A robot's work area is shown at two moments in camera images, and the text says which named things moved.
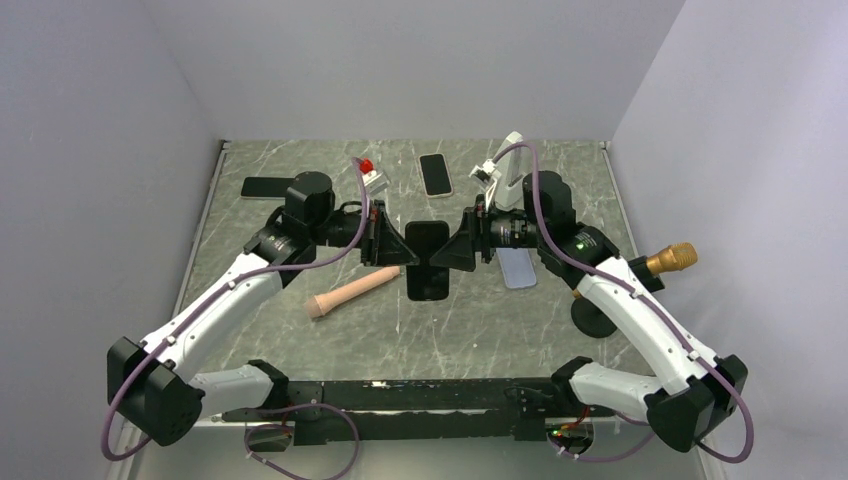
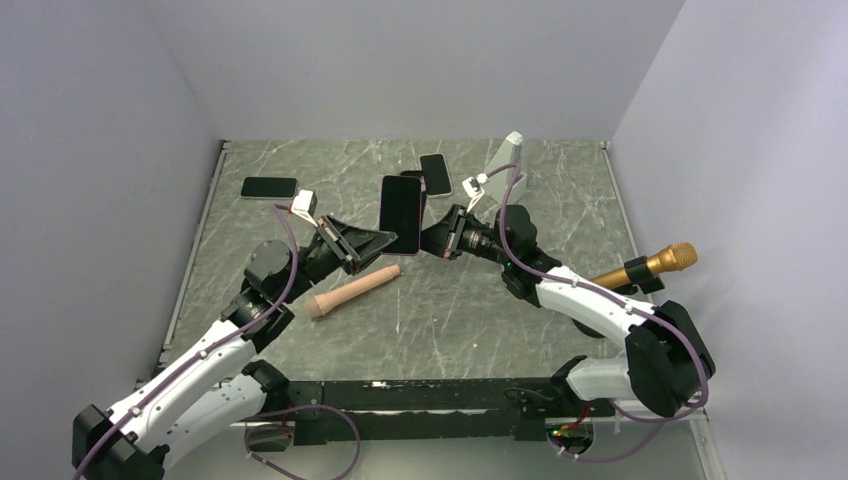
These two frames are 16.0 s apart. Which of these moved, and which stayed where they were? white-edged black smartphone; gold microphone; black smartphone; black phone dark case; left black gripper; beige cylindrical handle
Moved: left black gripper; black phone dark case
Stayed: gold microphone; white-edged black smartphone; black smartphone; beige cylindrical handle
